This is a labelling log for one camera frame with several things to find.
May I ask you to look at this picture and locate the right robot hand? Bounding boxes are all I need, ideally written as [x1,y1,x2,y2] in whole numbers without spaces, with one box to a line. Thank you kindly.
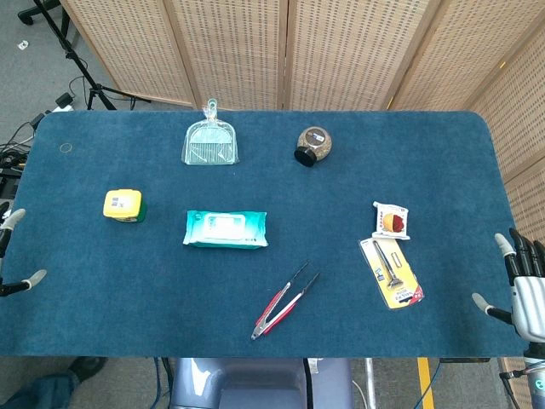
[471,228,545,343]

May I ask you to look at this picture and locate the razor in yellow blister pack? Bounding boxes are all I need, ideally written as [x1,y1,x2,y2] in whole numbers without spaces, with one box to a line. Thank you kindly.
[359,237,426,311]

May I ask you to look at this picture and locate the yellow green small box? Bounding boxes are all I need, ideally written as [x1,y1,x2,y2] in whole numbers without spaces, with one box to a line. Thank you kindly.
[102,188,148,224]

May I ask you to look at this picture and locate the glass jar with black lid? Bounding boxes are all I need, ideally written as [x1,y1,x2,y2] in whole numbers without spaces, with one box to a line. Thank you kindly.
[293,126,333,167]

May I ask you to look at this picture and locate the black tripod stand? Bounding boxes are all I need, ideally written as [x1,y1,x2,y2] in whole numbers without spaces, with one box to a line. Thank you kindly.
[17,0,152,112]

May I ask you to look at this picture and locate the white snack packet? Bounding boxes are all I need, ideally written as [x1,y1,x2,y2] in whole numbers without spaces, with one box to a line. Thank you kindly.
[371,200,413,241]

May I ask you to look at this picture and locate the dark teal trouser leg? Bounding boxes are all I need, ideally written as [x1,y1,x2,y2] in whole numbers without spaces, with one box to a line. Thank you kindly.
[0,372,80,409]

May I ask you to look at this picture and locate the red handled metal tongs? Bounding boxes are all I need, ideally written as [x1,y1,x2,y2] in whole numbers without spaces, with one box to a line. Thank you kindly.
[250,261,321,341]

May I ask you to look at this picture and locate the blue carpet table mat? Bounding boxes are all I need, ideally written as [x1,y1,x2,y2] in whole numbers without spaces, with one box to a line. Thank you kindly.
[0,110,527,359]

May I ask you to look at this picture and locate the teal wet wipes pack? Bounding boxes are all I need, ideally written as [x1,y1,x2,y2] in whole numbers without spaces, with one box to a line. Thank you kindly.
[182,209,269,250]

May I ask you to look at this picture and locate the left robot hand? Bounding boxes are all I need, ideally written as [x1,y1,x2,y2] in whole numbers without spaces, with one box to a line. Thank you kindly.
[0,200,48,298]

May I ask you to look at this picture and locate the metal table leg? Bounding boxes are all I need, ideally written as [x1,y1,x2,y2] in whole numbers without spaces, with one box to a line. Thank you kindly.
[364,357,378,409]

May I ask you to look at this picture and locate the black cable bundle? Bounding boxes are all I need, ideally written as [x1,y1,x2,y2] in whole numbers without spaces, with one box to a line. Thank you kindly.
[0,111,46,201]

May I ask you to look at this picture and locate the black shoe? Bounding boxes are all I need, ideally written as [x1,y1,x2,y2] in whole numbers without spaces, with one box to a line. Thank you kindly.
[67,356,108,383]

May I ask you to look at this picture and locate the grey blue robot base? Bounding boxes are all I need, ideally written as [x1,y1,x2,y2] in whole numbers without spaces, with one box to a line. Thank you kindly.
[169,357,355,409]

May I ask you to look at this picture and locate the bagged mint dustpan set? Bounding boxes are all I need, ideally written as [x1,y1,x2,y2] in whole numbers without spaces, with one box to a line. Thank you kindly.
[181,98,240,166]

